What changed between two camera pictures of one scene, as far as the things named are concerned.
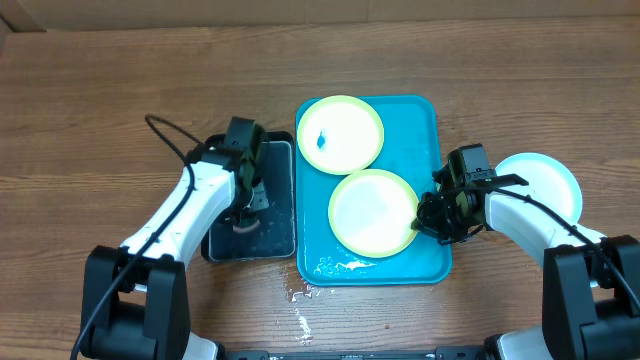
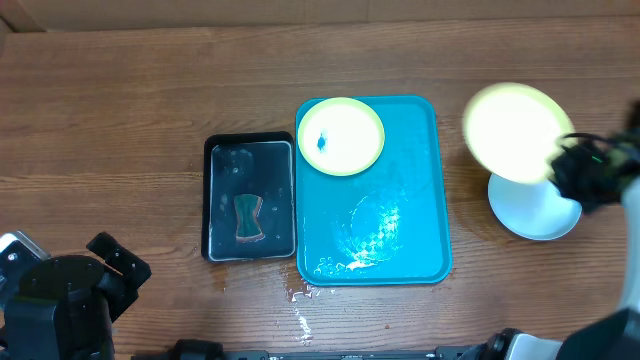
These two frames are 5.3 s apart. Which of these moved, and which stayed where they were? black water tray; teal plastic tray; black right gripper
Moved: black right gripper
Stayed: black water tray; teal plastic tray
